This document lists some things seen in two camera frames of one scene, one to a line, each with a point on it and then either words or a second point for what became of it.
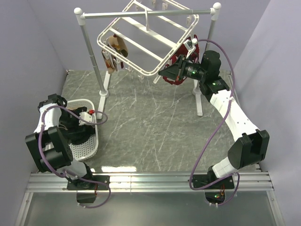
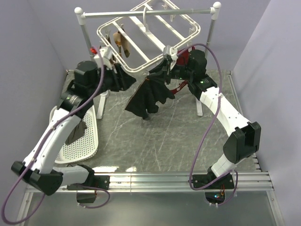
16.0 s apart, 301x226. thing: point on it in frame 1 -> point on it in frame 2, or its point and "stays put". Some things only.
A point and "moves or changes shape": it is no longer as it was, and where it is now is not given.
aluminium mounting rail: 178,181 stays put
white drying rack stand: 196,88 stays put
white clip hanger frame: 109,47 moves or changes shape
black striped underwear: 68,123 -> 154,90
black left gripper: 72,128 -> 122,80
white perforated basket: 89,149 stays put
